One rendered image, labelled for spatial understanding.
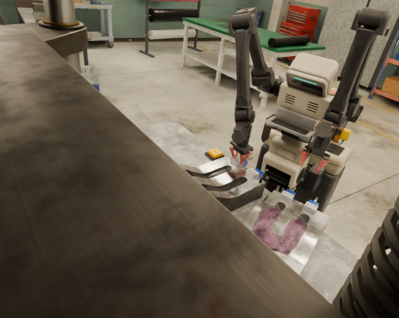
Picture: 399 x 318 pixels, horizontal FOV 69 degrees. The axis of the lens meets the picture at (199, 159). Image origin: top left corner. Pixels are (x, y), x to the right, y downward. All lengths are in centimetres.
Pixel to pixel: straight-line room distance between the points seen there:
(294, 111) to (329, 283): 87
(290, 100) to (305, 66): 19
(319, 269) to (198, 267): 108
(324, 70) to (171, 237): 141
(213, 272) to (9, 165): 16
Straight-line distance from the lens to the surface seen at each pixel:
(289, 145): 174
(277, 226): 118
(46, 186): 22
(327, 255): 129
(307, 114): 163
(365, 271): 19
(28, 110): 33
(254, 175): 136
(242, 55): 130
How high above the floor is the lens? 167
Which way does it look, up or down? 33 degrees down
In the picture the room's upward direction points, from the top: 7 degrees clockwise
